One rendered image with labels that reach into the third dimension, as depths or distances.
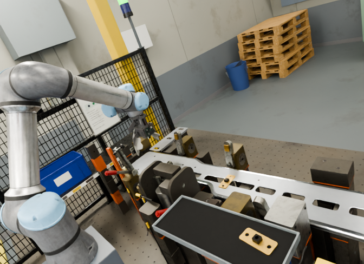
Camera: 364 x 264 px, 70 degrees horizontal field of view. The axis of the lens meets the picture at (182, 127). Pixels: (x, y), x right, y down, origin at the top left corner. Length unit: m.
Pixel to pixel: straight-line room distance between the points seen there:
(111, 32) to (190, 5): 3.37
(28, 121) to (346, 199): 1.03
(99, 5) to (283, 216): 1.72
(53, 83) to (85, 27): 3.21
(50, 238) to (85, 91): 0.45
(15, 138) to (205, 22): 4.78
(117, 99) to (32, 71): 0.30
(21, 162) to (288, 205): 0.81
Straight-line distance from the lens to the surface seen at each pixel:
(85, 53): 3.97
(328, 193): 1.00
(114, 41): 2.00
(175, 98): 4.72
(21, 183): 0.97
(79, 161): 1.59
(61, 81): 0.88
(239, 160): 1.24
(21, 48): 3.43
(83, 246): 0.91
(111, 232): 1.67
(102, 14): 2.01
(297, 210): 0.79
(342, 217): 0.93
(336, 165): 1.07
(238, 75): 5.21
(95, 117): 1.83
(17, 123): 0.96
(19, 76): 0.89
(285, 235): 0.67
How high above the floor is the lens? 1.66
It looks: 22 degrees down
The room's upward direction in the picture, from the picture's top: 20 degrees counter-clockwise
